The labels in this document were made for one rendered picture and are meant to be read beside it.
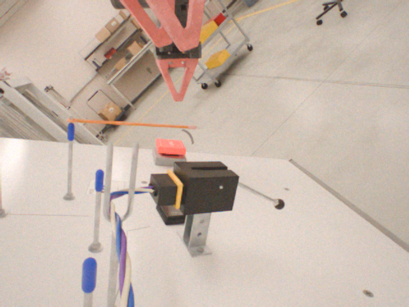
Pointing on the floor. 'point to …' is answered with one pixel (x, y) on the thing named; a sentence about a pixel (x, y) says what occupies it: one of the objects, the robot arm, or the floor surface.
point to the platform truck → (117, 116)
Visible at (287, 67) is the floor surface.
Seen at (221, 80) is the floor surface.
